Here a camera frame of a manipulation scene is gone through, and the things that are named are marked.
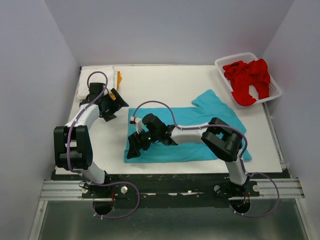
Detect teal t shirt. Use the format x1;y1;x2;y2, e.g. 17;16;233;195
123;89;247;164

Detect red t shirt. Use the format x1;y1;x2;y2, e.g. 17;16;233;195
222;58;271;107

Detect folded white t shirt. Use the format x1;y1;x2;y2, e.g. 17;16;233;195
76;65;117;101

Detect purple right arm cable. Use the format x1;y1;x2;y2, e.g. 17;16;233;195
129;100;281;219

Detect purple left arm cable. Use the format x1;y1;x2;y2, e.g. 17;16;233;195
65;71;142;221

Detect aluminium frame rail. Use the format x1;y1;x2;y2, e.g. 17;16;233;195
29;173;310;240

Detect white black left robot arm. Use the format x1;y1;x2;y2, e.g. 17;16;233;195
53;83;129;198

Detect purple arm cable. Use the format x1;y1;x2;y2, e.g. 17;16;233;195
129;100;281;219
65;71;142;221

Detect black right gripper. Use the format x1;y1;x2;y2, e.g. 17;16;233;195
127;127;160;159

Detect folded yellow t shirt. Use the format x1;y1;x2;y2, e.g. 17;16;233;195
109;71;122;100

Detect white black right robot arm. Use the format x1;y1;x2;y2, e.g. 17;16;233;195
126;113;249;196

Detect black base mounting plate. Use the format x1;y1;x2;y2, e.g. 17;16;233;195
82;173;260;209

